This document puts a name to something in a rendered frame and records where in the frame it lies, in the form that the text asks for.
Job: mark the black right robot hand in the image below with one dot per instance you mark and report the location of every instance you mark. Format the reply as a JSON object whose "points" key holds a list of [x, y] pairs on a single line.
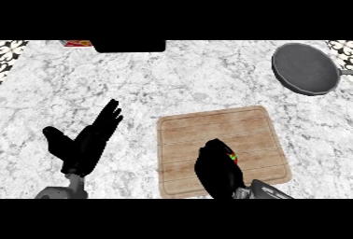
{"points": [[216, 171]]}

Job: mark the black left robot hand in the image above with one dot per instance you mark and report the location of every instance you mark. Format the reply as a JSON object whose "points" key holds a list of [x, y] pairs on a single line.
{"points": [[85, 146]]}

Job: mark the red tomato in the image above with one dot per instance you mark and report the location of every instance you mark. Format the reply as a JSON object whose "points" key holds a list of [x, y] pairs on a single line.
{"points": [[232, 157]]}

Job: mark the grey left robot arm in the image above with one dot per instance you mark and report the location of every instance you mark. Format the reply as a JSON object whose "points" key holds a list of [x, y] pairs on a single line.
{"points": [[68, 188]]}

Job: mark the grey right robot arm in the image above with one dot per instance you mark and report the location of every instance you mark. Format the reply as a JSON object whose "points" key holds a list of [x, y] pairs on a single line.
{"points": [[263, 190]]}

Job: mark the wooden cutting board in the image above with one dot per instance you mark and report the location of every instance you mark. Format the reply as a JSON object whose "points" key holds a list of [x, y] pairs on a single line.
{"points": [[220, 149]]}

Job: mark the dark grey frying pan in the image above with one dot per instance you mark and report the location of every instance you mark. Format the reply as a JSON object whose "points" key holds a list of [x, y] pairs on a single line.
{"points": [[306, 69]]}

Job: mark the red and yellow box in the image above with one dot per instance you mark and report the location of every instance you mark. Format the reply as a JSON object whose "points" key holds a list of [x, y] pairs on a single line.
{"points": [[77, 43]]}

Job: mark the black appliance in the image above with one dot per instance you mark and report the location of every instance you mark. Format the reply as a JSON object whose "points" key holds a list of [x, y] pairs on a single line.
{"points": [[129, 46]]}

